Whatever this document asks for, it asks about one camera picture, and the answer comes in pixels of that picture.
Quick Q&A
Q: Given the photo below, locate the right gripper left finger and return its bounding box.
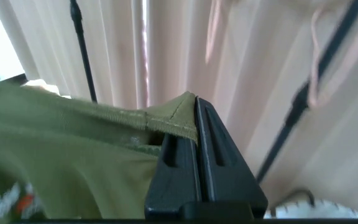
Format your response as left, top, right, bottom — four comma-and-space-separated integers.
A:
144, 133, 203, 219

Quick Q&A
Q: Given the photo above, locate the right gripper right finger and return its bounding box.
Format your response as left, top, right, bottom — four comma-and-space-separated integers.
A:
194, 96, 269, 219

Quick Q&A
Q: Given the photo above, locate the green long-sleeved shirt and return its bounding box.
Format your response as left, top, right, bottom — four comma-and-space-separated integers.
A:
0, 74, 199, 220

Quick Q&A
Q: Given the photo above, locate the pink clothes hanger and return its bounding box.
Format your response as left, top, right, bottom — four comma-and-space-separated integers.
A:
204, 0, 224, 65
307, 0, 358, 108

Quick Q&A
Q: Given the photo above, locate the white laundry basket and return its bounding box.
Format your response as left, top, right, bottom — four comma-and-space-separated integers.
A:
264, 188, 358, 219

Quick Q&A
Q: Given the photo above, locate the black clothes rack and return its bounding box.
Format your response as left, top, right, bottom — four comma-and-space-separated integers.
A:
69, 0, 358, 184

